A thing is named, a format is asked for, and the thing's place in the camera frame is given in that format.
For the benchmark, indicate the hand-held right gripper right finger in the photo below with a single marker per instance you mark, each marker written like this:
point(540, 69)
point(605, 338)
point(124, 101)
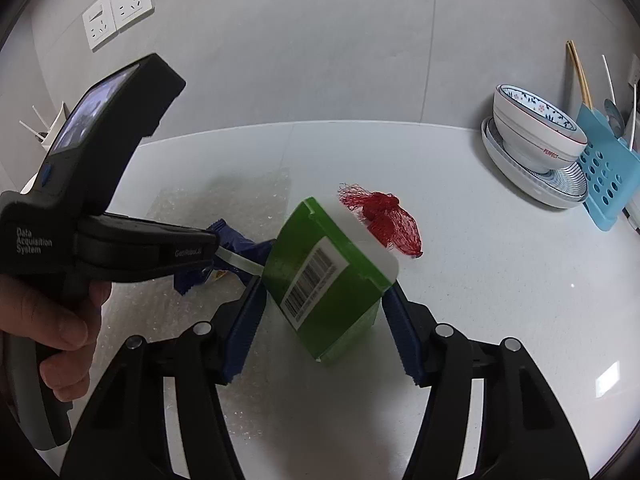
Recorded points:
point(406, 337)

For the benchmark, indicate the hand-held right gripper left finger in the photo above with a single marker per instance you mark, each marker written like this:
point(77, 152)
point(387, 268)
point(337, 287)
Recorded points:
point(245, 332)

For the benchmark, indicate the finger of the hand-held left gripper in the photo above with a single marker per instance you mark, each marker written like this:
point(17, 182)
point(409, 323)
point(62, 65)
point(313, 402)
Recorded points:
point(150, 245)

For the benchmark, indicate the clear plastic strip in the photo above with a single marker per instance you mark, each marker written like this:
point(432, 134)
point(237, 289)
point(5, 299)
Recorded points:
point(240, 261)

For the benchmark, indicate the blue wrapper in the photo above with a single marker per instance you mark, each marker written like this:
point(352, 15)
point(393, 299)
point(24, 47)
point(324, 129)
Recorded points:
point(245, 249)

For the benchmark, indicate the blue white green milk carton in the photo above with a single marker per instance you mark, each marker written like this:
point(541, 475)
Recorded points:
point(325, 300)

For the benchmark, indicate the person's left hand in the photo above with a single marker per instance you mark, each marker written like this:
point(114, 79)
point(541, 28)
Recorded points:
point(45, 315)

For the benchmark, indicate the white rack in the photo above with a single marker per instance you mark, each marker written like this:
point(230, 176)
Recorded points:
point(50, 127)

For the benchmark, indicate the red mesh net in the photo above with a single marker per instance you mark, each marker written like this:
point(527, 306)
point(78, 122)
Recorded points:
point(390, 220)

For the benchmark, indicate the white striped plate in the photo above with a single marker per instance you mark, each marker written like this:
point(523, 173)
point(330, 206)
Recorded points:
point(545, 185)

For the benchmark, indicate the white patterned bowl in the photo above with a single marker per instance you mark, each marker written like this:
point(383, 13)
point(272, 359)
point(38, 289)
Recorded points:
point(535, 130)

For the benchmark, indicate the blue perforated cutlery holder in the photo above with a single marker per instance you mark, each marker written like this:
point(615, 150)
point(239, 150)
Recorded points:
point(607, 175)

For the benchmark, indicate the wooden chopstick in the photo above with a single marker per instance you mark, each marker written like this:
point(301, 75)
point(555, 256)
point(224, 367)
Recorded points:
point(585, 85)
point(579, 72)

